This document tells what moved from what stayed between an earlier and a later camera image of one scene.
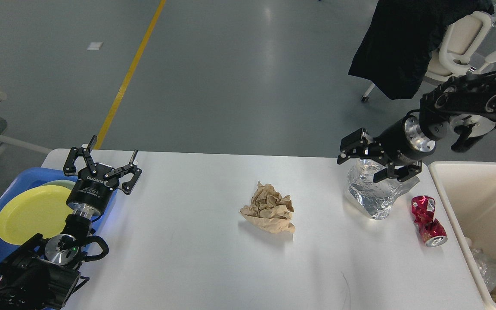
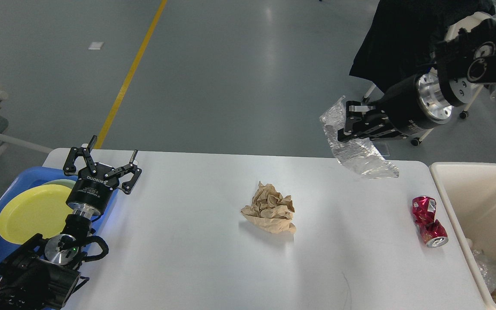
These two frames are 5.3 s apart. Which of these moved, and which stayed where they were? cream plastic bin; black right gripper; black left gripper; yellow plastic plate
Moved: black right gripper
Stayed: black left gripper; cream plastic bin; yellow plastic plate
